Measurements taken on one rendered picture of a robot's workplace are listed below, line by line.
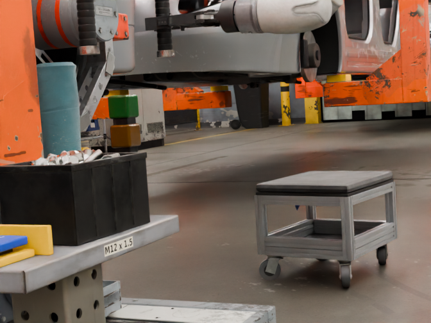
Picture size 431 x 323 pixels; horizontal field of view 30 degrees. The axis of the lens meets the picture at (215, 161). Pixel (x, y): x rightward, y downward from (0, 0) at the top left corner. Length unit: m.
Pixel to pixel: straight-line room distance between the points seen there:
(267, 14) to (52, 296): 0.90
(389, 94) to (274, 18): 3.53
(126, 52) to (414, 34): 2.88
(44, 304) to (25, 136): 0.33
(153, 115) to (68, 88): 8.96
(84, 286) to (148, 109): 9.41
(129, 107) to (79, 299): 0.36
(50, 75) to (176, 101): 6.26
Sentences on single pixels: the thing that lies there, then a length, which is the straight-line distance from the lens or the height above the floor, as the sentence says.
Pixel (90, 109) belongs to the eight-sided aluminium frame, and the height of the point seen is 0.63.
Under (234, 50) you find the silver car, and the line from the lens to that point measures 4.37.
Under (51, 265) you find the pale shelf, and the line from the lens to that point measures 1.07.
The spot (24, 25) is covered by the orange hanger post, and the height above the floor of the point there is 0.79.
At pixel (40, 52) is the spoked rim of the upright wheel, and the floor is 0.78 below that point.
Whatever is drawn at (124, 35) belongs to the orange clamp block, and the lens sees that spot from 2.22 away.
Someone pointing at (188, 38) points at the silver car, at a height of 0.96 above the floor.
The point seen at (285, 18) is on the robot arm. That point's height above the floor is 0.81.
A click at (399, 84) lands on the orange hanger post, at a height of 0.64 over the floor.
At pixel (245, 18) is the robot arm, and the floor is 0.82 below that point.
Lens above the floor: 0.65
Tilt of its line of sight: 5 degrees down
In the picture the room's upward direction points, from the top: 4 degrees counter-clockwise
